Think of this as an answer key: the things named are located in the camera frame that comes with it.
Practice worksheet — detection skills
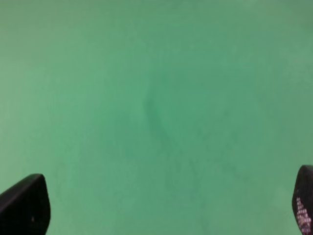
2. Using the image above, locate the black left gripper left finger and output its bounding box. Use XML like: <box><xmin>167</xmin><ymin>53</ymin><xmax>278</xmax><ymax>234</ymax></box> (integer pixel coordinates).
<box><xmin>0</xmin><ymin>173</ymin><xmax>51</xmax><ymax>235</ymax></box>

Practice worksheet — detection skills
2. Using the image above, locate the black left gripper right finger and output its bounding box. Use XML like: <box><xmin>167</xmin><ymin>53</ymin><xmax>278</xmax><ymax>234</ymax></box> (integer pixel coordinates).
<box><xmin>291</xmin><ymin>165</ymin><xmax>313</xmax><ymax>235</ymax></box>

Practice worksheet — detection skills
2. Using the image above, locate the green tablecloth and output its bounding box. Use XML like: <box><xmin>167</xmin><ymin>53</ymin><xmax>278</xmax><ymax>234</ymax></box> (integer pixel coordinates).
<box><xmin>0</xmin><ymin>0</ymin><xmax>313</xmax><ymax>235</ymax></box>

